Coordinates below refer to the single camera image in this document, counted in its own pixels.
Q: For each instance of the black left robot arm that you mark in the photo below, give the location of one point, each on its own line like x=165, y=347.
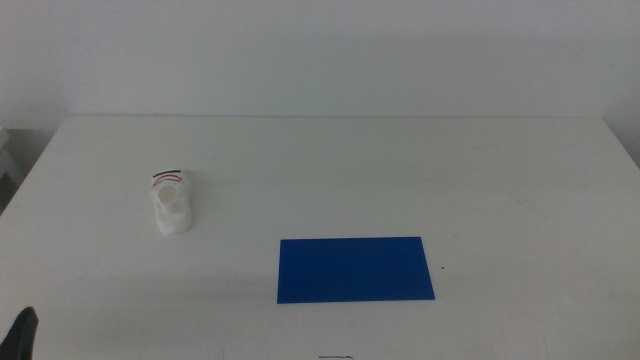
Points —
x=20, y=337

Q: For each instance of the blue rectangular mat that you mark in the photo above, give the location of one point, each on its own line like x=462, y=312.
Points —
x=352, y=270

